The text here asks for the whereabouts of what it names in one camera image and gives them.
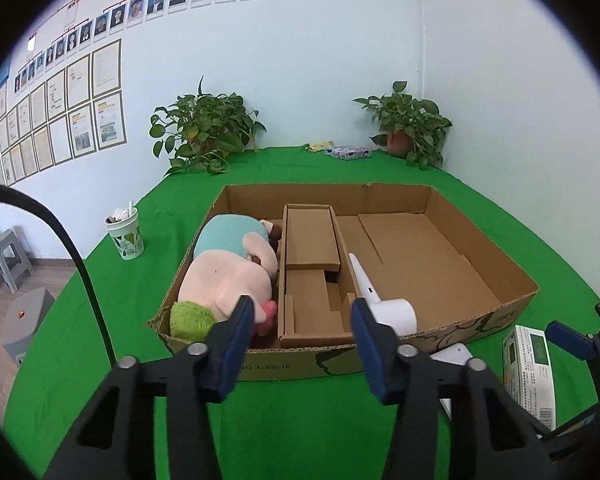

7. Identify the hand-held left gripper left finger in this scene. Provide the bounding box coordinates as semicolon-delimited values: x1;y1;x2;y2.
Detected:
42;296;256;480

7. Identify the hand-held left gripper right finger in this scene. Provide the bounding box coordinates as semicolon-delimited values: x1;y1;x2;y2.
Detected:
351;298;553;480

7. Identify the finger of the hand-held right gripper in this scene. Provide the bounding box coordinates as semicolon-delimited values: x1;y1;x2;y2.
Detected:
546;321;598;361
540;412;600;461

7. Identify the white handheld device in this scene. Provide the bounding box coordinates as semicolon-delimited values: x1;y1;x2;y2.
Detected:
348;252;418;333

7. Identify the white medicine box green label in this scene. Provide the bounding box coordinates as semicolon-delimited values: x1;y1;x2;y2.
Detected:
502;325;557;433

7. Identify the pink and teal plush toy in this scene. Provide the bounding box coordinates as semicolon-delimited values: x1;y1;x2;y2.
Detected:
169;214;283;338

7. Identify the large cardboard box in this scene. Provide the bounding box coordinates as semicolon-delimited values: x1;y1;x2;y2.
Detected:
146;183;540;382

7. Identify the small brown cardboard box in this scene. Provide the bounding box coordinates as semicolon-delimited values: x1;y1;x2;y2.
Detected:
277;203;357;350

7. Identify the white flat rectangular device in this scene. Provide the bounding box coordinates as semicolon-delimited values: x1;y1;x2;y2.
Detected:
429;342;473;423

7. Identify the green tablecloth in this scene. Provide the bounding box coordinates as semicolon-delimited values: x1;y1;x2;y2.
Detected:
2;146;600;480

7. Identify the green patterned cup with straw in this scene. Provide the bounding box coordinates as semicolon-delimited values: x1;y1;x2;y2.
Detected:
105;201;145;261

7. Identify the patterned tissue packet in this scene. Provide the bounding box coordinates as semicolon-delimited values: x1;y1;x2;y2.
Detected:
325;145;374;162

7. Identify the grey stool with red dot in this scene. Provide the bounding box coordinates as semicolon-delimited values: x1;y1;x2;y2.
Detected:
1;287;56;366

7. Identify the bushy potted plant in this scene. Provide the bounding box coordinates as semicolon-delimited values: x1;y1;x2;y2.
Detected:
149;76;267;177

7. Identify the potted plant in red pot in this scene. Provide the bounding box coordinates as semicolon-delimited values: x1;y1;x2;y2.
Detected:
352;81;452;171

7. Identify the grey plastic stool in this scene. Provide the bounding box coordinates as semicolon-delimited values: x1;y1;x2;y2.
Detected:
0;229;35;293

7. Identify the row of portrait photos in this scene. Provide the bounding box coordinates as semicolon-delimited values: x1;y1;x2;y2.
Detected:
12;0;266;95

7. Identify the black cable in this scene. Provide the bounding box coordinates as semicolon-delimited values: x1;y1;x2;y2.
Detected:
0;183;117;367

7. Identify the wall of framed certificates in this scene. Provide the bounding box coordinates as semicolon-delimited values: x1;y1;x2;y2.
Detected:
0;38;127;186

